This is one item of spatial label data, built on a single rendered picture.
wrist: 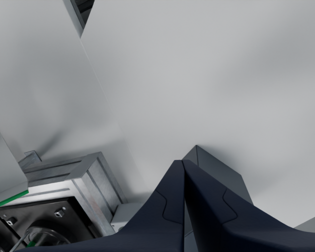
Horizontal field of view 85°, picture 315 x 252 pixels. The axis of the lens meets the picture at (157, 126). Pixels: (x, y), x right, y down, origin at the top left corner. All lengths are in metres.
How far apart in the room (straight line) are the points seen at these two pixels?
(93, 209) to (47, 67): 0.34
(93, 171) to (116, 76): 0.23
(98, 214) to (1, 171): 0.22
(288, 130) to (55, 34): 0.52
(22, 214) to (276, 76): 0.67
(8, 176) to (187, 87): 0.39
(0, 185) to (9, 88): 0.23
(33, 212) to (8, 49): 0.39
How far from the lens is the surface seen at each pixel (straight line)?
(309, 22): 0.41
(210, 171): 0.37
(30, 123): 0.56
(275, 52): 0.39
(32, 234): 0.61
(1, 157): 0.43
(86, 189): 0.43
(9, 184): 0.46
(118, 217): 0.50
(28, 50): 0.49
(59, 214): 0.51
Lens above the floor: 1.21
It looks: 63 degrees down
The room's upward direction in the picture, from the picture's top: 160 degrees counter-clockwise
